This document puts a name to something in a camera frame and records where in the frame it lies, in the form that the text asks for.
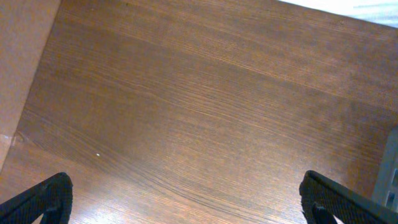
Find brown cardboard panel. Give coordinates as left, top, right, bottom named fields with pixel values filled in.
left=1, top=0, right=60, bottom=164

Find grey plastic basket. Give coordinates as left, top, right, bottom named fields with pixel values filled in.
left=371, top=126, right=397, bottom=212

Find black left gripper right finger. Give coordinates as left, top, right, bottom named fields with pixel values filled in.
left=299, top=170, right=397, bottom=224

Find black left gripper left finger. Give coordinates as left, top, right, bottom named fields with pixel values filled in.
left=1, top=172, right=73, bottom=224

